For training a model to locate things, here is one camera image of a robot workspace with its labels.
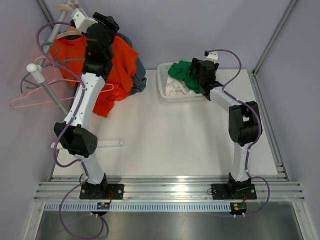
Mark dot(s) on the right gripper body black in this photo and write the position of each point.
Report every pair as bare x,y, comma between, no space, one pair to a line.
195,65

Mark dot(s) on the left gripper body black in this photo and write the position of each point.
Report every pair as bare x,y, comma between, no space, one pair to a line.
110,29

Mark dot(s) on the green t shirt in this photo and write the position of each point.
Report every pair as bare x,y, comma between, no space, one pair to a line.
179,71

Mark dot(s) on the white t shirt red print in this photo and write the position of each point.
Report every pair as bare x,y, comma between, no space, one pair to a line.
174,87

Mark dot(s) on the orange t shirt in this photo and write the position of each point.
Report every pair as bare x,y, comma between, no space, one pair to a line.
125,68

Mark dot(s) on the blue hanger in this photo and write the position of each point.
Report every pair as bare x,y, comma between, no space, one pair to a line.
62,62

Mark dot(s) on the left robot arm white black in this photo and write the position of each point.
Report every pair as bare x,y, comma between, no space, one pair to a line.
73,133

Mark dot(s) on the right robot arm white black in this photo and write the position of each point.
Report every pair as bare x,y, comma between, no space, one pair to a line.
244,129

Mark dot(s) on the beige hanger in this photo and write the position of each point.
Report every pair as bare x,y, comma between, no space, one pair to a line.
68,7

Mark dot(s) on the blue grey t shirt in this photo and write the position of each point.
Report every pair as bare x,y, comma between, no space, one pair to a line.
139,78

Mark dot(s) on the white plastic basket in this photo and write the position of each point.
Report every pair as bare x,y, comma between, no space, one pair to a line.
162,78

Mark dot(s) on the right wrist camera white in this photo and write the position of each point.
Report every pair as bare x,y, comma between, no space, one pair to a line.
211,55

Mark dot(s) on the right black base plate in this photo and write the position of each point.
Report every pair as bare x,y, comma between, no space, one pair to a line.
220,191

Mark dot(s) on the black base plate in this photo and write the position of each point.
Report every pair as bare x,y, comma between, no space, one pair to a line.
220,191
113,191

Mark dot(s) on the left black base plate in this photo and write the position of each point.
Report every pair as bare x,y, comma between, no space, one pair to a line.
113,191

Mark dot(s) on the aluminium mounting rail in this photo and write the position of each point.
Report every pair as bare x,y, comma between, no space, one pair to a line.
173,188

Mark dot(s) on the white slotted cable duct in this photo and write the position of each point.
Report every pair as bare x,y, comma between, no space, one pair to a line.
94,206

